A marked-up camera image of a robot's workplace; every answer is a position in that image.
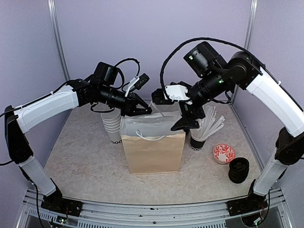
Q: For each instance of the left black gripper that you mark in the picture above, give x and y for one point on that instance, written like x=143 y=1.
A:
x=129 y=106

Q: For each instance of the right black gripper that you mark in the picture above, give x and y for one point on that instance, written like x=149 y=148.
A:
x=188 y=120

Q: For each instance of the stack of white paper cups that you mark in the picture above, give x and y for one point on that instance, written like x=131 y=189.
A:
x=112 y=124

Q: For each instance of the brown paper bag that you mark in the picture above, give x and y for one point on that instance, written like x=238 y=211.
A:
x=149 y=144

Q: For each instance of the stack of black cup lids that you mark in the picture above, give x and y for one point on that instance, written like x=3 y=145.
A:
x=238 y=170

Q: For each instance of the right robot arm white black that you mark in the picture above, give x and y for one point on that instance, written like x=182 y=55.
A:
x=216 y=76

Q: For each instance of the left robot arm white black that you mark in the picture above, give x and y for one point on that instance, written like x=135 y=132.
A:
x=96 y=88

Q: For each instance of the black cup holding straws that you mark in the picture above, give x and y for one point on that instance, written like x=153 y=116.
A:
x=196 y=143

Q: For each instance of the red white patterned bowl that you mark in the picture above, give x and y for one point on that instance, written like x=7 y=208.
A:
x=223 y=153

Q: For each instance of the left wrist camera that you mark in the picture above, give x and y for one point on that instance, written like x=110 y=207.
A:
x=137 y=83

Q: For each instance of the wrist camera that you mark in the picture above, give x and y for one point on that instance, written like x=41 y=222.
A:
x=137 y=83
x=173 y=93

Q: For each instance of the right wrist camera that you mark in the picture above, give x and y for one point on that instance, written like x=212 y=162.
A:
x=173 y=93

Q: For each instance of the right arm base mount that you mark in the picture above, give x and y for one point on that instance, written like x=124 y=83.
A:
x=251 y=202

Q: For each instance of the aluminium front frame rail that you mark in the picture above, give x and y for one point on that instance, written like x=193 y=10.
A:
x=94 y=214

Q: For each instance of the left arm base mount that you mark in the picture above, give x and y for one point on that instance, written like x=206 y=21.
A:
x=61 y=206

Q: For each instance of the right aluminium corner post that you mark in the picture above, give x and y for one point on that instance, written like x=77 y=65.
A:
x=250 y=24

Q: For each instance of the aluminium corner post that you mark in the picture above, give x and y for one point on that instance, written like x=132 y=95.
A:
x=250 y=24
x=58 y=42

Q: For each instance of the left aluminium corner post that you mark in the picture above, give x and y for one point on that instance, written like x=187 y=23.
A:
x=58 y=42

